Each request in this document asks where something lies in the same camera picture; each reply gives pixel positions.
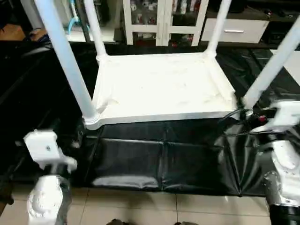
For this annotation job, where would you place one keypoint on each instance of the white plastic table top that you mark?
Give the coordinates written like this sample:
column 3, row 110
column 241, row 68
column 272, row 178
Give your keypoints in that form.
column 159, row 89

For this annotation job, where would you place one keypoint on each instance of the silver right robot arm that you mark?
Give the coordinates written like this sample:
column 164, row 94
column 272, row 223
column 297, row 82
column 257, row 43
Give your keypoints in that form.
column 283, row 178

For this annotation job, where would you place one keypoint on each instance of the black robot foot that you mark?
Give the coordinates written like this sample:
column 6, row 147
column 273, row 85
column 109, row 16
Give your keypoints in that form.
column 186, row 223
column 121, row 222

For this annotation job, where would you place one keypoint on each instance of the small blue box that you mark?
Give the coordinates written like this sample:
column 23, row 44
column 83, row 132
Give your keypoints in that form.
column 40, row 35

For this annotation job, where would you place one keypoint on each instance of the light blue hanger hook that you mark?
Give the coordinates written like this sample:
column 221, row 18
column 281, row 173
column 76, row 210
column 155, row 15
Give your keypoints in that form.
column 74, row 21

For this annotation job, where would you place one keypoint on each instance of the black right robot foot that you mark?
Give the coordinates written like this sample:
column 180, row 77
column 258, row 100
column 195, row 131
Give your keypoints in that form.
column 186, row 223

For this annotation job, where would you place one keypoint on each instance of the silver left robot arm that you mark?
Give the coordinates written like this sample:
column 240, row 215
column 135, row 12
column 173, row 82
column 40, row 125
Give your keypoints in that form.
column 47, row 201

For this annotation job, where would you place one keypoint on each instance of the white drawer cabinet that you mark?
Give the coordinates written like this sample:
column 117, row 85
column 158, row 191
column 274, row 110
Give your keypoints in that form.
column 234, row 30
column 161, row 23

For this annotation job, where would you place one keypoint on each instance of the black left robot foot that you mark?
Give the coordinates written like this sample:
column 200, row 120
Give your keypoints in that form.
column 121, row 222

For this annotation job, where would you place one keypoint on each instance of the cardboard box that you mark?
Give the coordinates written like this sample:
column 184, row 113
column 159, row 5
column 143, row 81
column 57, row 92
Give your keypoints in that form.
column 11, row 33

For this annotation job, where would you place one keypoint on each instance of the black work mat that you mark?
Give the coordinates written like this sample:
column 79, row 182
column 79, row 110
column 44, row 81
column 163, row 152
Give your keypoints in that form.
column 164, row 159

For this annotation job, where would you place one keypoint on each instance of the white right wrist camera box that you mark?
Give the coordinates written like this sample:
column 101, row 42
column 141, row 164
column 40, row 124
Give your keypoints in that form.
column 283, row 117

